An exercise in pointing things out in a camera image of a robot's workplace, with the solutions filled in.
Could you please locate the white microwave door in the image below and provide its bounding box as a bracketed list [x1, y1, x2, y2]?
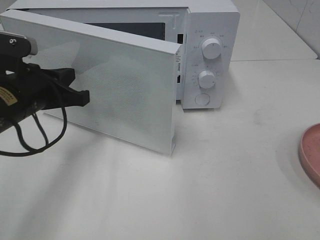
[0, 9, 180, 155]

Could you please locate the round white door button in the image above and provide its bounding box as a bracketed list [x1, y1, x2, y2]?
[195, 93, 210, 106]

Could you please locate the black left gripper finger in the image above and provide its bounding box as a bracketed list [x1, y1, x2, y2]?
[65, 87, 90, 107]
[48, 68, 76, 87]

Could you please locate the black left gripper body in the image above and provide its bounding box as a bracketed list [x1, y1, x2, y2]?
[0, 55, 71, 110]

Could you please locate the white microwave oven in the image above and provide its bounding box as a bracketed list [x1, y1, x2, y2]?
[0, 0, 240, 109]

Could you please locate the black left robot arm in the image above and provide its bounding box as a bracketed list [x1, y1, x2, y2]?
[0, 55, 90, 132]

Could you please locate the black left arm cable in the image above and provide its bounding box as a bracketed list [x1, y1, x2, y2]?
[0, 67, 68, 158]

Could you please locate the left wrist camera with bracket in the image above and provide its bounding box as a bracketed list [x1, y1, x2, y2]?
[0, 30, 38, 59]

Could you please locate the pink round plate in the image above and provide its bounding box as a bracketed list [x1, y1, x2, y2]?
[298, 123, 320, 188]

